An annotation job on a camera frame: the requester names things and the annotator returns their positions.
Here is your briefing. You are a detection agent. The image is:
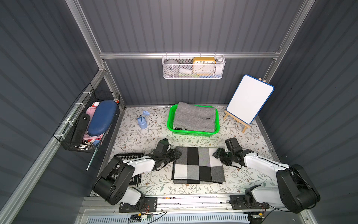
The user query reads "black remote handle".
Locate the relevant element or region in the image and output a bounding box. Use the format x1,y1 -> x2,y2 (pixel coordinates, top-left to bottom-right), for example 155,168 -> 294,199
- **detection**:
70,113 -> 90,146

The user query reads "wooden easel stand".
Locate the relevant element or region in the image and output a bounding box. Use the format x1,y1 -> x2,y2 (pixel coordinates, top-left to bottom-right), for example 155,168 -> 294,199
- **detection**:
223,77 -> 266,134

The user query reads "light blue small bottle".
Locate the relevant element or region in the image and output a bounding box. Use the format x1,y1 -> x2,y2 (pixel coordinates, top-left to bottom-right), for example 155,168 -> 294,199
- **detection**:
137,111 -> 150,129

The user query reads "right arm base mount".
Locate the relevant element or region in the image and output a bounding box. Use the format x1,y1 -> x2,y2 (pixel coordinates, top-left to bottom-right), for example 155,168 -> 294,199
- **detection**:
229,195 -> 269,211

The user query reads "blue framed whiteboard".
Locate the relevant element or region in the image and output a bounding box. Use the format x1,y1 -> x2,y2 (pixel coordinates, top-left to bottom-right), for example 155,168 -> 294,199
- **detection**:
226,74 -> 275,125

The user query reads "green plastic basket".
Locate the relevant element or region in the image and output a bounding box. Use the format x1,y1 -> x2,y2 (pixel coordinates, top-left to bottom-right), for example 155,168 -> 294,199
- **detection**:
167,104 -> 220,137

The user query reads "small houndstooth folded scarf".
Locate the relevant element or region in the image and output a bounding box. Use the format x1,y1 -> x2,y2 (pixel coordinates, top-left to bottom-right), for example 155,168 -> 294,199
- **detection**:
113,153 -> 144,187

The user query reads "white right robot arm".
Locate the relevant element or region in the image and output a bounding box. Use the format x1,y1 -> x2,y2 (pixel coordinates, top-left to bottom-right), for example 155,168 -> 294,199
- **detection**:
213,138 -> 321,214

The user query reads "blue oval case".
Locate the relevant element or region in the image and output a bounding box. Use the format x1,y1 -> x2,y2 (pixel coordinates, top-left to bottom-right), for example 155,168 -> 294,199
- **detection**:
88,100 -> 118,136

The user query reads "yellow alarm clock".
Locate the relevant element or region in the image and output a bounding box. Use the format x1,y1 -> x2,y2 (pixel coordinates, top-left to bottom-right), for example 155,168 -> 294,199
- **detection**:
192,57 -> 216,76

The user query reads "grey fuzzy scarf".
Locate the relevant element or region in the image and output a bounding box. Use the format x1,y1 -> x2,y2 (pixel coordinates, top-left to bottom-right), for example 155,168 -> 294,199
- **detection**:
173,102 -> 216,133

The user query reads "grey black checked scarf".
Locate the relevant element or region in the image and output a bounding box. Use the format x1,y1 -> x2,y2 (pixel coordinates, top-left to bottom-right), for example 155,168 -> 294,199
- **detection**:
172,147 -> 225,184

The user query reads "pink item in basket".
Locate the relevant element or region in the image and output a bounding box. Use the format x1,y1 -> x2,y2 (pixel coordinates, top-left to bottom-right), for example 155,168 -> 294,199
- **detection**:
82,101 -> 103,144

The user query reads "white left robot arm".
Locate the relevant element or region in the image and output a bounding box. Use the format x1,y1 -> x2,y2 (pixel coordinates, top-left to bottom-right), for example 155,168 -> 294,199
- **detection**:
92,138 -> 182,210

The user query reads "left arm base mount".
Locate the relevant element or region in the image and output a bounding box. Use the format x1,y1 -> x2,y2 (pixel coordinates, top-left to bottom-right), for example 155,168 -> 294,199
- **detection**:
118,197 -> 158,213

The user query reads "black wire side basket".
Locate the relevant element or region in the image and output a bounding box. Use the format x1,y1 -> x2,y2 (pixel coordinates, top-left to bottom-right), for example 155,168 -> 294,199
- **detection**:
54,85 -> 121,154

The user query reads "white wire wall basket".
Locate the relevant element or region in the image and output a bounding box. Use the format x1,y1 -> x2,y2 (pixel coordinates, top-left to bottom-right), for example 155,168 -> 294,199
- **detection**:
162,54 -> 226,79

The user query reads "white tape roll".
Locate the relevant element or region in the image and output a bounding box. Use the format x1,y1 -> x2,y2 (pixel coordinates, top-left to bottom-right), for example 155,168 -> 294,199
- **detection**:
163,60 -> 179,76

